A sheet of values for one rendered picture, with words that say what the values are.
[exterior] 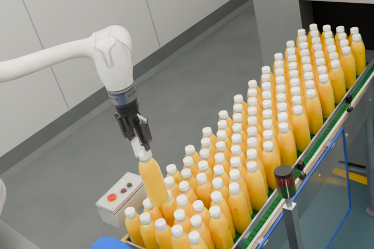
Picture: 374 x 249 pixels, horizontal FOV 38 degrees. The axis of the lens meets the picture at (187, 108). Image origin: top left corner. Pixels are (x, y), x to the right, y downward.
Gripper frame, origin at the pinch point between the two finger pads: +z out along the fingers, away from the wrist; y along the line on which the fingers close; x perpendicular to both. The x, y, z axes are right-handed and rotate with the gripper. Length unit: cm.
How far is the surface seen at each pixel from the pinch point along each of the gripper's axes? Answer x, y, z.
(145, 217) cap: -6.2, -2.6, 27.6
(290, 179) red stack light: 19, 44, 15
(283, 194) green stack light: 17.0, 41.8, 20.9
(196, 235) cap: -5.9, 20.4, 27.4
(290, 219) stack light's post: 18, 42, 34
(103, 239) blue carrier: -27.5, 0.5, 16.8
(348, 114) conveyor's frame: 101, 28, 48
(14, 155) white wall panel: 73, -248, 131
